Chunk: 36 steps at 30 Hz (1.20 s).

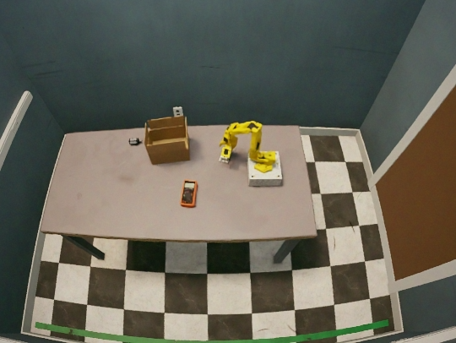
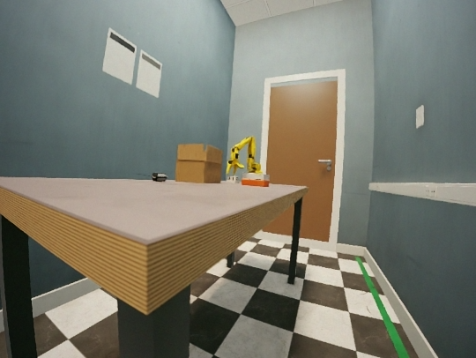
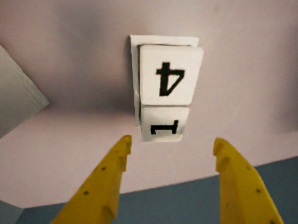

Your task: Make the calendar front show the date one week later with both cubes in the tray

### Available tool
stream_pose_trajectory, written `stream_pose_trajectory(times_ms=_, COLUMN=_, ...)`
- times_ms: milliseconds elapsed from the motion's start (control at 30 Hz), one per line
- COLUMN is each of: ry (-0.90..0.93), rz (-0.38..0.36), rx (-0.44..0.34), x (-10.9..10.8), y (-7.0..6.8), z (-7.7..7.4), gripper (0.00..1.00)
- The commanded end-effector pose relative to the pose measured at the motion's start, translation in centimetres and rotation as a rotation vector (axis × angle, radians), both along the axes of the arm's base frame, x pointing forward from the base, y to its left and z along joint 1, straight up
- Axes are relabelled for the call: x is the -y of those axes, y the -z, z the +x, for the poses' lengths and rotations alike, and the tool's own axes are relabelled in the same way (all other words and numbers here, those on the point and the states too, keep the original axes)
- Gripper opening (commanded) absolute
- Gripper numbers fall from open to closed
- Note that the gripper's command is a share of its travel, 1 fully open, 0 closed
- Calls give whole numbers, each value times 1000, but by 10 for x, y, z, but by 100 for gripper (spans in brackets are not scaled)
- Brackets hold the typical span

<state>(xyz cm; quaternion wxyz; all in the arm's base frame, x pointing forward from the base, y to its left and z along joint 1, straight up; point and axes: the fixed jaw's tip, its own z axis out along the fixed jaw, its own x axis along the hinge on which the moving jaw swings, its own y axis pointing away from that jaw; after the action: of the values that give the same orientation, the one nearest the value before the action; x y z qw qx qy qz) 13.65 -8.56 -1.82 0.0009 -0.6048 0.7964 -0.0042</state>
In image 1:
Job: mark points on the orange digital multimeter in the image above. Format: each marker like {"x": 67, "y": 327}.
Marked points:
{"x": 189, "y": 190}

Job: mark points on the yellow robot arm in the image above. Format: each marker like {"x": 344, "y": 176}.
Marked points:
{"x": 255, "y": 155}

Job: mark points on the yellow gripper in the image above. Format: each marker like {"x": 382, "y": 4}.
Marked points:
{"x": 226, "y": 151}

